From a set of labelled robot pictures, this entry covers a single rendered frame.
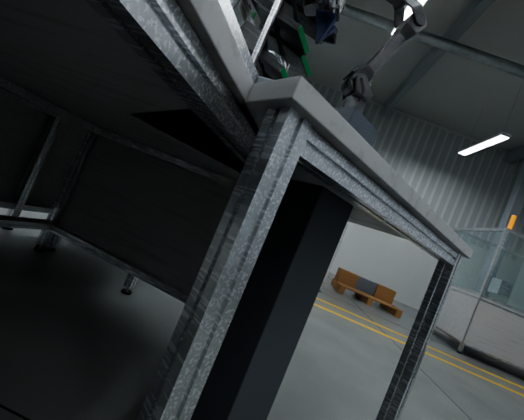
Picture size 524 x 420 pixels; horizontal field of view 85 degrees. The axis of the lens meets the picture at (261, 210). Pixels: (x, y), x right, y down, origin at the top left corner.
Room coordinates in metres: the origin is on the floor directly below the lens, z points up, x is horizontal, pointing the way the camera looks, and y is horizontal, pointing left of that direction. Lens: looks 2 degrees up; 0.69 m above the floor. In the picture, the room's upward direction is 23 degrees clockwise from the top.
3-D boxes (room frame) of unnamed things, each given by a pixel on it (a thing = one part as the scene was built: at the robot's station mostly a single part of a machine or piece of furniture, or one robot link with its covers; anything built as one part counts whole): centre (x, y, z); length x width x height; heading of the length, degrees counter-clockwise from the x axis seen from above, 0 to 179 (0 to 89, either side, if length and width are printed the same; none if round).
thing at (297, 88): (0.88, -0.10, 0.84); 0.90 x 0.70 x 0.03; 130
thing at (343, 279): (5.74, -2.53, 0.20); 1.20 x 0.80 x 0.41; 85
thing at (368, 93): (0.84, -0.13, 1.15); 0.09 x 0.07 x 0.06; 12
